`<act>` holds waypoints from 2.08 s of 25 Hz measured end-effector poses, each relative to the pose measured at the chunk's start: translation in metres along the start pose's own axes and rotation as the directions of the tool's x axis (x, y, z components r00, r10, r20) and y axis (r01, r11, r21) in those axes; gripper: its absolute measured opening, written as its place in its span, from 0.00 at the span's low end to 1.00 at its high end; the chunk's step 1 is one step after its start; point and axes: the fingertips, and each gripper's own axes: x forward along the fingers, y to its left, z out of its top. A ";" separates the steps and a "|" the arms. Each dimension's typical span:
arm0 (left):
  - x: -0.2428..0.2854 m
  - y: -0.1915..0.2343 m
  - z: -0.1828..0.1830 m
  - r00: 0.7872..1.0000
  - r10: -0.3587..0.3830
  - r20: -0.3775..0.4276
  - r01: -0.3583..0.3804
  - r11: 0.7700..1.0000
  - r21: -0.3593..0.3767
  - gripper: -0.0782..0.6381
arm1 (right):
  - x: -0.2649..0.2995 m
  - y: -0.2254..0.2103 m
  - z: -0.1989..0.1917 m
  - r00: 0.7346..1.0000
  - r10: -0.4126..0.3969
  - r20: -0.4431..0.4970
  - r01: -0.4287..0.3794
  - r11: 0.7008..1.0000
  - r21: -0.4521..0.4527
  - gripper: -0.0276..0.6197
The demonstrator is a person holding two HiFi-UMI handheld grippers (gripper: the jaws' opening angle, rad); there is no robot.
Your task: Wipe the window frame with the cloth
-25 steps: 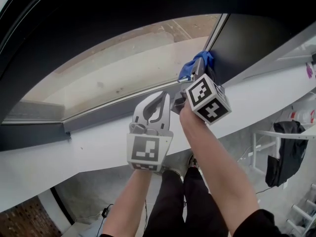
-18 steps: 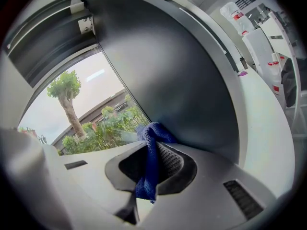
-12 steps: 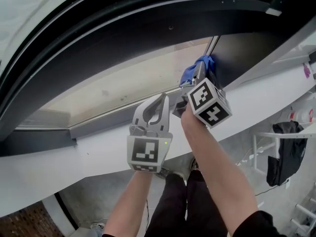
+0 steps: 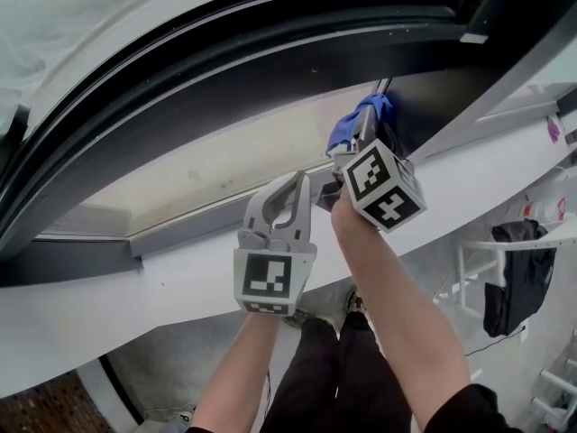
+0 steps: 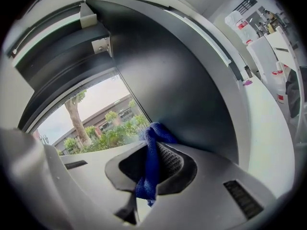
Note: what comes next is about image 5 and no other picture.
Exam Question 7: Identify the blue cleaning cloth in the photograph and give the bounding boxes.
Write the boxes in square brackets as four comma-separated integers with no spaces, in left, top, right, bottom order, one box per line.
[135,122,178,207]

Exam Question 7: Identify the grey low building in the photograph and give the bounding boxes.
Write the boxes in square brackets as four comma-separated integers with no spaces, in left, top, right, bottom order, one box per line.
[51,94,142,150]

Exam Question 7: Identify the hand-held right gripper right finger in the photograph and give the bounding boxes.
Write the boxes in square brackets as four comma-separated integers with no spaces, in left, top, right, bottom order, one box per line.
[137,141,279,230]

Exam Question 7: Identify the black window frame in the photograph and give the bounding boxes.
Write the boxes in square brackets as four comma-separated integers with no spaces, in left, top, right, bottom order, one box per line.
[7,0,245,172]

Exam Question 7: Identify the black bag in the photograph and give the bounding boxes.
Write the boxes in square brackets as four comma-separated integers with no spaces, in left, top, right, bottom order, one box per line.
[284,67,302,119]

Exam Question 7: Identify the metal corner bracket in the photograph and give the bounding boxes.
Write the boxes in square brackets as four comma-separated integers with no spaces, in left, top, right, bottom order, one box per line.
[91,37,113,58]

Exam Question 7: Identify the white bottle red label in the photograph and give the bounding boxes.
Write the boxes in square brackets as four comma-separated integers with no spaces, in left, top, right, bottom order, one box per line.
[271,61,291,105]

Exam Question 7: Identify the large white jug red label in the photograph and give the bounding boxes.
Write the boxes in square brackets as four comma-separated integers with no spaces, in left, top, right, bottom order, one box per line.
[224,10,255,45]

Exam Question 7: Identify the white plastic block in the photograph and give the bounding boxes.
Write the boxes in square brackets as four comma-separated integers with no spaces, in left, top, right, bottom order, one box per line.
[79,2,98,30]

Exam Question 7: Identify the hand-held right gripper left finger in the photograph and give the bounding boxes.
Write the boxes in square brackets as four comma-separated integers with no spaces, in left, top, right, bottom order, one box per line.
[45,140,148,230]

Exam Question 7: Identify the black railing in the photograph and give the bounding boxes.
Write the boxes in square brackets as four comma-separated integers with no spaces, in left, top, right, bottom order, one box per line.
[234,0,259,15]

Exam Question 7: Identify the green shrubs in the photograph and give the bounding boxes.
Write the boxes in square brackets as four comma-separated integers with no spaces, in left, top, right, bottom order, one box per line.
[56,99,152,156]

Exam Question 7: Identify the tall trimmed tree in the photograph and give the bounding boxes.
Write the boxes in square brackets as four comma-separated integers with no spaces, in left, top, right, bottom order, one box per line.
[63,89,92,148]

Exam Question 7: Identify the white rack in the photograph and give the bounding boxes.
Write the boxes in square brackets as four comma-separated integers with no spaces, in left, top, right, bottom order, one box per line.
[247,26,307,143]

